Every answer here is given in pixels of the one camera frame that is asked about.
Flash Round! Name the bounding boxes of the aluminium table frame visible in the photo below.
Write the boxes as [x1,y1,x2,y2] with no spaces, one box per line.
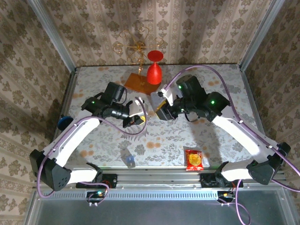
[35,63,288,189]

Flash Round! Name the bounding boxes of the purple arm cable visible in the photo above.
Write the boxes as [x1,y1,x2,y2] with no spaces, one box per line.
[36,97,150,207]
[164,65,300,225]

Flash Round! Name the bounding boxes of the aluminium corner post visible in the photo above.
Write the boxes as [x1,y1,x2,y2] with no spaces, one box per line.
[27,0,77,70]
[239,0,285,71]

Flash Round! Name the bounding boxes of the floral table mat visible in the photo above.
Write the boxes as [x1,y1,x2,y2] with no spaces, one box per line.
[55,64,270,168]

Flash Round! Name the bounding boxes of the grey vented metal tray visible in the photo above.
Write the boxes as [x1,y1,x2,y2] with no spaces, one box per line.
[24,184,300,225]

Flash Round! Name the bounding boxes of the gold wire stand wooden base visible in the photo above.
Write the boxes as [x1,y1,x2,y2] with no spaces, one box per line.
[113,27,165,96]

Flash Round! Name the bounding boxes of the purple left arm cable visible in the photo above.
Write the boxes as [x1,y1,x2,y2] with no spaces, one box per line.
[36,97,150,207]

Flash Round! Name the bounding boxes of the dark blue mug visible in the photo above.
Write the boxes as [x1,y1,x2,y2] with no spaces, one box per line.
[57,116,73,131]

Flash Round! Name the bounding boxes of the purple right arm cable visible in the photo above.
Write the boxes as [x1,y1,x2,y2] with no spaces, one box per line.
[164,65,300,225]

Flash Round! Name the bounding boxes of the red goblet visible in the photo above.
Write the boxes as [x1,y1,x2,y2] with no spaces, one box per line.
[146,50,164,85]

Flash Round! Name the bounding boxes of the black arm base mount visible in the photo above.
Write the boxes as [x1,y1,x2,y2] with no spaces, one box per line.
[76,173,118,189]
[201,172,244,188]

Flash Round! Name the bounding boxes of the small controller board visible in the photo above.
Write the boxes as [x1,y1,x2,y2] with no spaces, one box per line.
[86,191,106,204]
[217,191,235,203]

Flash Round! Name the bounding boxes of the red yellow snack packet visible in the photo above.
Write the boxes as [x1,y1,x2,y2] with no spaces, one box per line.
[184,149,204,172]

